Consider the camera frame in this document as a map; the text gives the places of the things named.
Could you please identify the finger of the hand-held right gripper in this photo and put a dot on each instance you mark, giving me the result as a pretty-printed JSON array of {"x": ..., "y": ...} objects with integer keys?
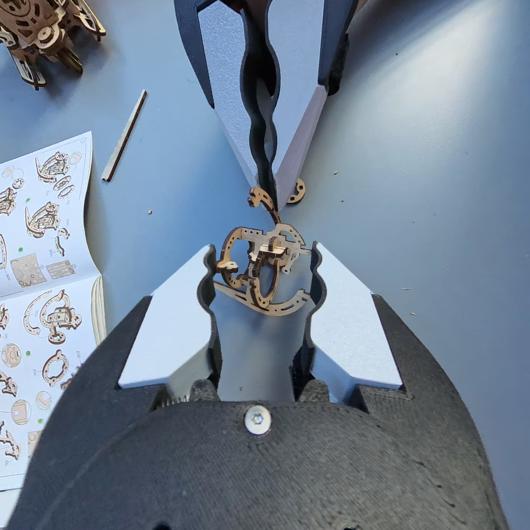
[
  {"x": 298, "y": 83},
  {"x": 223, "y": 62}
]

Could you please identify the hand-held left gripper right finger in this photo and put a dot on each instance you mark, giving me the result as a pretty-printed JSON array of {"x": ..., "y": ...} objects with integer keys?
[{"x": 356, "y": 331}]

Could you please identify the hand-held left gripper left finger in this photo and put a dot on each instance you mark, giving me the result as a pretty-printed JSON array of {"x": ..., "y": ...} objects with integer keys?
[{"x": 165, "y": 331}]

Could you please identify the small wooden model assembly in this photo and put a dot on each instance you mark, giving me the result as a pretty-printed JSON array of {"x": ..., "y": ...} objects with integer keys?
[{"x": 271, "y": 250}]

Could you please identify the curved wooden model part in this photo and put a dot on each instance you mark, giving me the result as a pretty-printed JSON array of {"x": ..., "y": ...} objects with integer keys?
[{"x": 259, "y": 194}]

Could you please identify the finished round wooden model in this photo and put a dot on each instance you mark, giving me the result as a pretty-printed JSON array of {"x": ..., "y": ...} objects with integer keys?
[{"x": 41, "y": 37}]

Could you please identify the thin wooden stick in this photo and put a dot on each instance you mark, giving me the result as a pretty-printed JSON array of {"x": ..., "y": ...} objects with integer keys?
[{"x": 124, "y": 136}]

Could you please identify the white instruction booklet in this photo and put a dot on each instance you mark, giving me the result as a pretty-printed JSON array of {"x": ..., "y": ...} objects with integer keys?
[{"x": 78, "y": 215}]

